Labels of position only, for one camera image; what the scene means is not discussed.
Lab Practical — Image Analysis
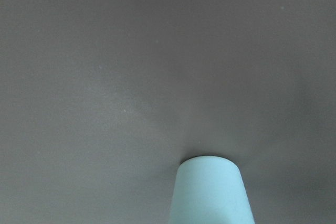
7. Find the green cup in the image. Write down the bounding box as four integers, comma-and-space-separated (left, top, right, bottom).
169, 156, 255, 223

